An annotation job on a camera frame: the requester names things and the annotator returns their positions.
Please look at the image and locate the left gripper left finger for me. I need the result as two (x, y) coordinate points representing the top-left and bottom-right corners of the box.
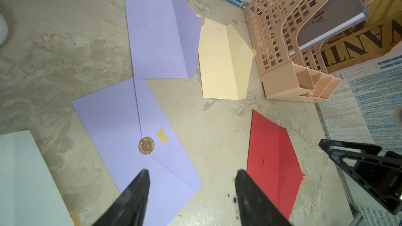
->
(94, 169), (150, 226)

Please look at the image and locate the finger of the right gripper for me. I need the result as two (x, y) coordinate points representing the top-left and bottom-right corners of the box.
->
(319, 139), (402, 215)

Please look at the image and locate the lilac envelope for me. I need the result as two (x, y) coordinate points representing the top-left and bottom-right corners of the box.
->
(125, 0), (202, 79)
(72, 78), (203, 226)

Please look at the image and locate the cream envelope with seal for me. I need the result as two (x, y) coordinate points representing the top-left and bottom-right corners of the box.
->
(198, 16), (256, 100)

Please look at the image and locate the white box in organizer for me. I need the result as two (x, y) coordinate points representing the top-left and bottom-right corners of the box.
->
(297, 0), (370, 52)

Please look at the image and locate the brown wanted poster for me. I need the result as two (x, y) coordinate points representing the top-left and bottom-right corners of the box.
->
(321, 13), (402, 75)

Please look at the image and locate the red envelope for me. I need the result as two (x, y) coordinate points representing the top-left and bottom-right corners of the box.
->
(247, 110), (306, 219)

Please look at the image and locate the white envelope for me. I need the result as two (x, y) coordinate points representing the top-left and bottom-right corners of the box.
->
(1, 130), (74, 226)

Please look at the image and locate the white round clock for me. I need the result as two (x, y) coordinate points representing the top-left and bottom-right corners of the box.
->
(0, 14), (8, 45)

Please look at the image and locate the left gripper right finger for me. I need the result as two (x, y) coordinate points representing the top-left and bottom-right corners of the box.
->
(234, 169), (292, 226)

